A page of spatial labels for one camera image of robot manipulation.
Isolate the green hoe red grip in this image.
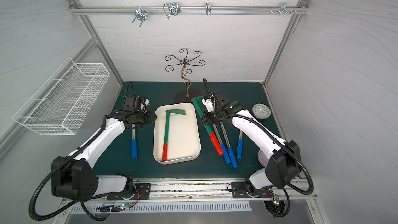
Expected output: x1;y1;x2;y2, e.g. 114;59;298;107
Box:
191;97;223;155
162;109;186;162

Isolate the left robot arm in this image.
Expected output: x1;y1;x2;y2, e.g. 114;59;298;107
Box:
28;111;157;221

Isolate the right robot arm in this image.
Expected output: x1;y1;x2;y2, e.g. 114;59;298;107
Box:
202;110;314;195

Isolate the white storage box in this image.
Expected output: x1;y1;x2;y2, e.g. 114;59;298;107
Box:
153;103;201;166

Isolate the metal jewelry tree stand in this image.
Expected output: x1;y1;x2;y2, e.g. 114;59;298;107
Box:
164;48;206;104

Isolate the tape roll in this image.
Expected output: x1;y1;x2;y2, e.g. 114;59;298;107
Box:
252;103;272;120

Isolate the purple bowl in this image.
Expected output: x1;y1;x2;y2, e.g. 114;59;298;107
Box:
258;150;269;168

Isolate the metal hook clamp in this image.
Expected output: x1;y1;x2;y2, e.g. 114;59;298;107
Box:
269;3;296;16
205;3;211;16
132;8;147;27
162;2;181;19

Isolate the aluminium crossbar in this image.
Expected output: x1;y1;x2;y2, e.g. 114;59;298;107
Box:
69;5;309;16

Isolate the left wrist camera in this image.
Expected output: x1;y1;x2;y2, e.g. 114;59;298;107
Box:
122;95;149;113

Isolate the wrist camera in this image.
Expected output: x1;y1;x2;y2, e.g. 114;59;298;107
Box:
122;95;149;113
202;90;230;113

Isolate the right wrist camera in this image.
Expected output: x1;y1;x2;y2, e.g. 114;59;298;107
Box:
202;90;230;113

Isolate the white wire basket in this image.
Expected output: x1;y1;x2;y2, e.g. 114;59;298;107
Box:
12;58;110;136

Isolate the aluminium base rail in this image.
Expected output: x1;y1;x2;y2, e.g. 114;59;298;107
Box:
62;178;318;204

